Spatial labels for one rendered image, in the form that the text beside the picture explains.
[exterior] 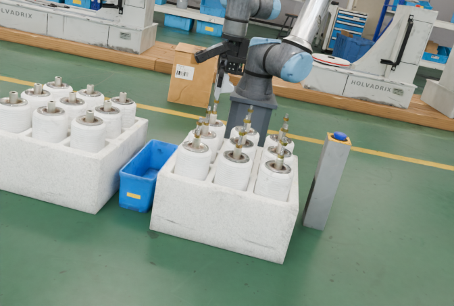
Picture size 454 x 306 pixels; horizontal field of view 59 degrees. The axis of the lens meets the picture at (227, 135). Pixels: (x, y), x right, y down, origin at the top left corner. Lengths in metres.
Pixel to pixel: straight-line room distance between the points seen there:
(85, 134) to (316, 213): 0.76
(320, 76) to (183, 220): 2.14
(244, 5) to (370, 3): 6.22
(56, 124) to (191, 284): 0.58
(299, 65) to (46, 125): 0.84
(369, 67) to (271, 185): 2.35
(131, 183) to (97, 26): 2.08
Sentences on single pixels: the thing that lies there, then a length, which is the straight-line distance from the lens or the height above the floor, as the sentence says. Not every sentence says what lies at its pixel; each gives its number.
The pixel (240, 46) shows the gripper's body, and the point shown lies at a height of 0.52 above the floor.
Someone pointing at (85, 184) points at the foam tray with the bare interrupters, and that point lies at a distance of 1.21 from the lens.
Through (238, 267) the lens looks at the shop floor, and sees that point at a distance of 1.13.
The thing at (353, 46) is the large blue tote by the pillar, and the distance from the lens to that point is 5.51.
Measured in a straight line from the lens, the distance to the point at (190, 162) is 1.10.
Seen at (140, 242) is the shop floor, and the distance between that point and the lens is 1.15.
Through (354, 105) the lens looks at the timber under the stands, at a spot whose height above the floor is 0.05.
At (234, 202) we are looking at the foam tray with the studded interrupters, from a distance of 1.09.
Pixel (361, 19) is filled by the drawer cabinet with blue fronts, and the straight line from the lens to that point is 6.56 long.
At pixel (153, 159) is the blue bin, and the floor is 0.05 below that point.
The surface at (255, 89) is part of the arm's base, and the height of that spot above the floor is 0.34.
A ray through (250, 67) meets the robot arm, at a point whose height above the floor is 0.41.
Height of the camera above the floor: 0.69
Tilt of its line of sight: 20 degrees down
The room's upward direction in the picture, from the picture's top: 12 degrees clockwise
